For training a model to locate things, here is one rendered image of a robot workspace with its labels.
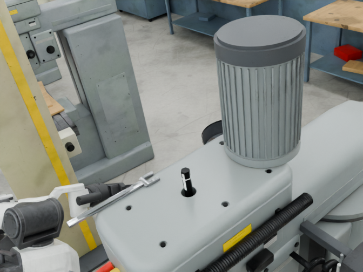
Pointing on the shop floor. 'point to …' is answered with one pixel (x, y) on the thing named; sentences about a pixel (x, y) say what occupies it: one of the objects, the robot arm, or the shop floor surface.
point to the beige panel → (37, 144)
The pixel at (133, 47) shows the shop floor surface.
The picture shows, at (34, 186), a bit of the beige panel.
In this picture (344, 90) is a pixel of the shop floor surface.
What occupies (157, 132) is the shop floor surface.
